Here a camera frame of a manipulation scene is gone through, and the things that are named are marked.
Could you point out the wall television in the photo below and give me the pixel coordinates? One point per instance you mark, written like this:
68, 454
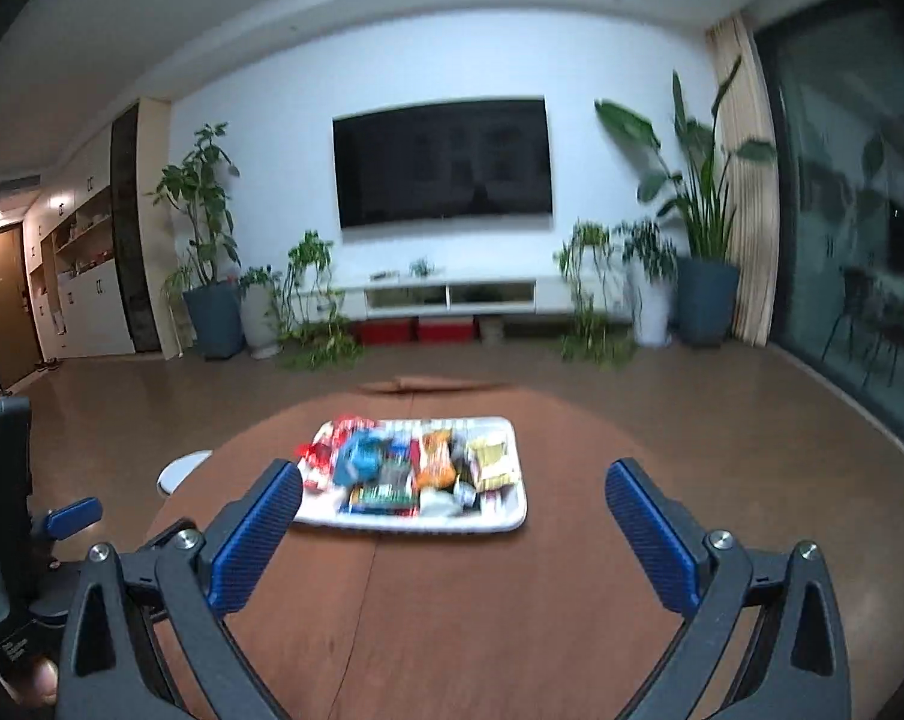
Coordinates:
444, 165

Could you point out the person's left hand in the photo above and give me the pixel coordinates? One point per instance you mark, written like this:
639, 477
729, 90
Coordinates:
35, 682

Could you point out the white TV cabinet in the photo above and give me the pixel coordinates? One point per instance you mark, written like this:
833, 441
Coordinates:
557, 291

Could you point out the white wall cabinet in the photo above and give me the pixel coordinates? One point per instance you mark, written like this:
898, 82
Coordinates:
84, 277

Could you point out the tall leafy plant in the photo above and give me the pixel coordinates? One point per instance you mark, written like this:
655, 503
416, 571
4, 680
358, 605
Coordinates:
200, 195

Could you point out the black chair behind glass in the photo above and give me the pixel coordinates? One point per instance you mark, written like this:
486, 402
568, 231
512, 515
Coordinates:
864, 315

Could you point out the white plastic tray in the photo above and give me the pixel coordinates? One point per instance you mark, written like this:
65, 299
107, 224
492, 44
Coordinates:
392, 523

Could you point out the green seed packet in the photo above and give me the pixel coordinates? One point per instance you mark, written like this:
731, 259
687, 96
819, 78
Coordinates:
380, 496

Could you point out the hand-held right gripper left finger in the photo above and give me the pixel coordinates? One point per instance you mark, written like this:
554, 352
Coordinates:
260, 532

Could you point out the ceiling air vent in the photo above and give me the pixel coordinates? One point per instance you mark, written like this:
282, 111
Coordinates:
2, 185

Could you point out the brown door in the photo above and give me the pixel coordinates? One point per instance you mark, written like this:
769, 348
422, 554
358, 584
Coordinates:
2, 300

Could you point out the tiny potted plant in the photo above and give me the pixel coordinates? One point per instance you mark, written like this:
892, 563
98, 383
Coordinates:
422, 268

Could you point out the small leafy plant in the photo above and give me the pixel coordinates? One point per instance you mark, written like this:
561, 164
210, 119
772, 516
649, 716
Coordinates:
257, 276

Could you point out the bushy green plant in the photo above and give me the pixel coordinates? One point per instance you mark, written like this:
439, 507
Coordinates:
650, 251

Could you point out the white round stool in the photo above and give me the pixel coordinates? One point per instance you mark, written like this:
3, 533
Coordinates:
178, 469

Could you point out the blue planter pot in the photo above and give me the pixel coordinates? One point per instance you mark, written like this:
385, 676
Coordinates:
707, 300
215, 319

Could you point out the large broad-leaf plant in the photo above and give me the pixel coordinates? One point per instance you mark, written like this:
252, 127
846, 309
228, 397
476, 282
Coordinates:
692, 165

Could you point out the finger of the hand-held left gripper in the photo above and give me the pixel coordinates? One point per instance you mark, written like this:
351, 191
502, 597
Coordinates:
73, 516

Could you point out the grey white planter pot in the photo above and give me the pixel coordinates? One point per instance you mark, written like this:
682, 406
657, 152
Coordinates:
260, 322

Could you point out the small beige pot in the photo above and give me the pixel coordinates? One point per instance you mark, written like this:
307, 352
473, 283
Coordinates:
491, 330

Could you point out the thin trailing plant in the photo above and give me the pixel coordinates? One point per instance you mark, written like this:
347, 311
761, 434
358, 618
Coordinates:
590, 292

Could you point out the glass sliding door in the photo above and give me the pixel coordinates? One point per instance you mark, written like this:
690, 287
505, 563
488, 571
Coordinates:
849, 202

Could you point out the beige curtain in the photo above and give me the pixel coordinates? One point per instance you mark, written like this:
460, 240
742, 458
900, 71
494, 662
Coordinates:
748, 165

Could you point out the teal blue snack packet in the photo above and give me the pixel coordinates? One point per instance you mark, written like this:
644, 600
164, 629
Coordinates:
358, 457

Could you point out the orange green snack packet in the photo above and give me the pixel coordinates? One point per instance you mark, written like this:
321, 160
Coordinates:
437, 461

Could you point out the black snack packet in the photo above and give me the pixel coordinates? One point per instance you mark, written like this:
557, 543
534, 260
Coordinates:
461, 457

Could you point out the trailing vine plant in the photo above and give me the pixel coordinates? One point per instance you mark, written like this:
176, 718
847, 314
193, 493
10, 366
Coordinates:
313, 292

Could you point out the red storage box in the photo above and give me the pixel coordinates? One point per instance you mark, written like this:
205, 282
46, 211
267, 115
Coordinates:
384, 331
446, 330

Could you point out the black wall panel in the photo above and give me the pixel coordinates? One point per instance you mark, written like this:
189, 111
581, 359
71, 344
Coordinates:
129, 232

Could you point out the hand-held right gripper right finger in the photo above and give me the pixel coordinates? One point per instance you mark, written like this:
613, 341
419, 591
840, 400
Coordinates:
650, 532

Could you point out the white packet with red prints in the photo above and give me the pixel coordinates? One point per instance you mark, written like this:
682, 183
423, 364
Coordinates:
347, 427

